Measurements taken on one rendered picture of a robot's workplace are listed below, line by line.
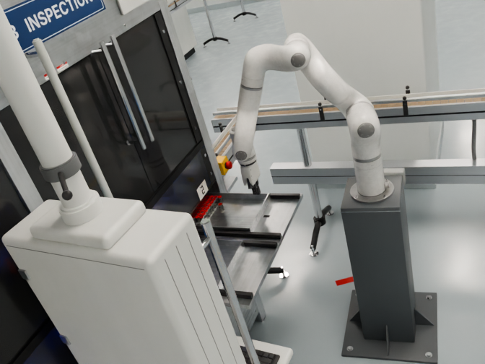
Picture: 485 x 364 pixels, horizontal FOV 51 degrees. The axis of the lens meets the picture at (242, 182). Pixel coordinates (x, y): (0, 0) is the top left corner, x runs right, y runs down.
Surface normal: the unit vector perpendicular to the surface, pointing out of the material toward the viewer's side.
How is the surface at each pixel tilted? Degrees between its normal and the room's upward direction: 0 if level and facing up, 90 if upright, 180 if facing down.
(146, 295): 90
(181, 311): 90
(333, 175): 90
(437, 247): 0
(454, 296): 0
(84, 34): 90
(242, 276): 0
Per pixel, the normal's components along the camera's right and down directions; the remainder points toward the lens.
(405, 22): -0.36, 0.56
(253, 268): -0.25, -0.83
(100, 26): 0.90, 0.00
